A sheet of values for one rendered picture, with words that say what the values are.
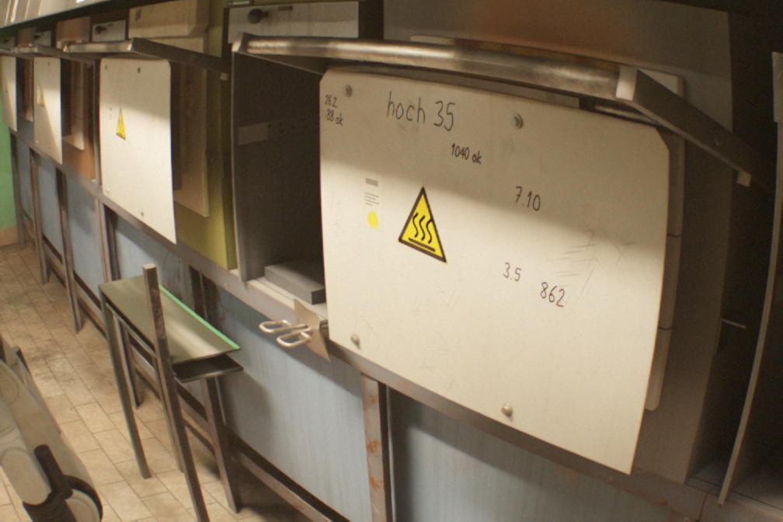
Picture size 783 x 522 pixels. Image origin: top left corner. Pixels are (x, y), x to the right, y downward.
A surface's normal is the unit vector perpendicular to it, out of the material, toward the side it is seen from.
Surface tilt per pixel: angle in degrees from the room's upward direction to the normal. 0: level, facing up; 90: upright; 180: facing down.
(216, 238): 90
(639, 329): 90
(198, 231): 90
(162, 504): 0
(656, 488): 90
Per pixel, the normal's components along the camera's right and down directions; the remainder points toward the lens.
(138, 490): -0.02, -0.96
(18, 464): 0.52, 0.22
